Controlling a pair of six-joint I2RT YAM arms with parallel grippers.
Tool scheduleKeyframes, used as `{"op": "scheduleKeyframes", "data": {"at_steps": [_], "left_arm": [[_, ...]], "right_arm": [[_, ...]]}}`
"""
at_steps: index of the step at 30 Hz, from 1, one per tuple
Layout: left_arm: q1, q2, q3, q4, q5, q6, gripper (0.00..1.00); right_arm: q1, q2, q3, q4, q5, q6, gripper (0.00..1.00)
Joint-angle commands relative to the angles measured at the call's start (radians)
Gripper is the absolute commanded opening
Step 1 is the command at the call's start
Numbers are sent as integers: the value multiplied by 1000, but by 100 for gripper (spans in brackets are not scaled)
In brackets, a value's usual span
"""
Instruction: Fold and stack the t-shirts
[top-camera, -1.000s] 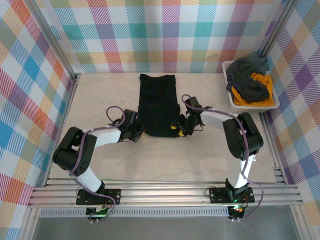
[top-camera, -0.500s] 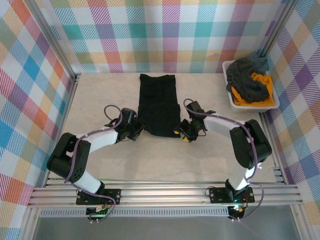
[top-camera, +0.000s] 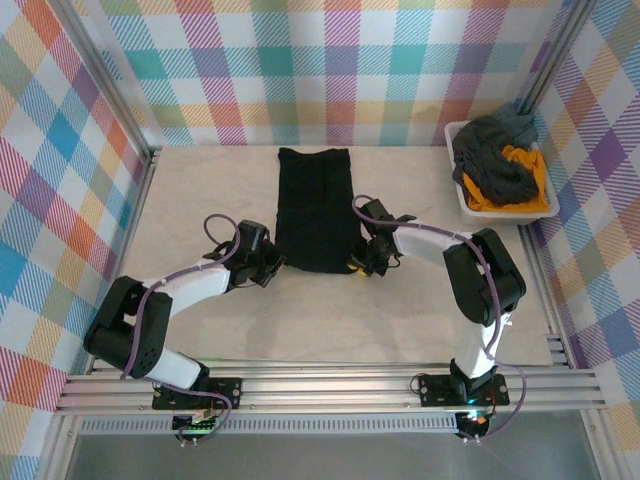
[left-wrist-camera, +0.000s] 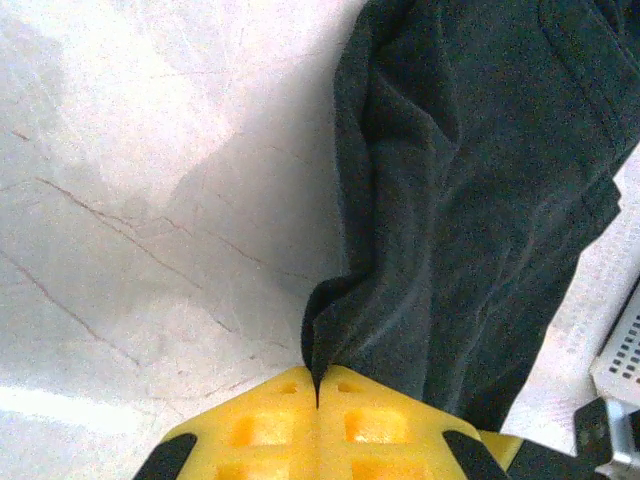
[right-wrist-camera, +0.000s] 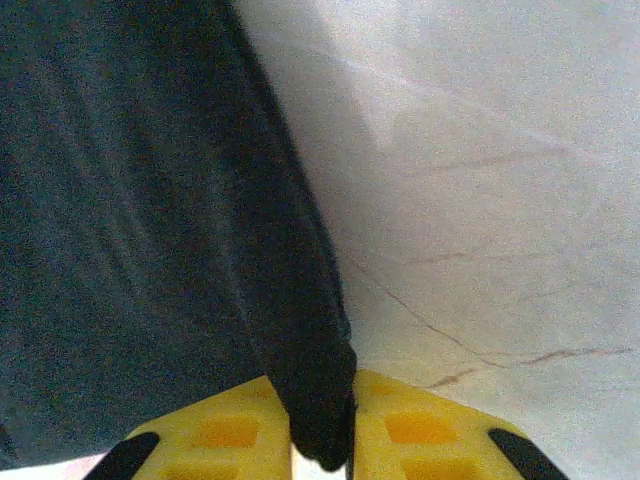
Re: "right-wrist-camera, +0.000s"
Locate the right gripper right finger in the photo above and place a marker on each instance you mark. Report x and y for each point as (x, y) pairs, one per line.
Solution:
(425, 440)

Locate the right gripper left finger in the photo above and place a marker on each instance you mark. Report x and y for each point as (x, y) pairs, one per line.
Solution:
(225, 435)

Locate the black t-shirt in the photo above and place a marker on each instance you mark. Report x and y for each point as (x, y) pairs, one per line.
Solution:
(150, 225)

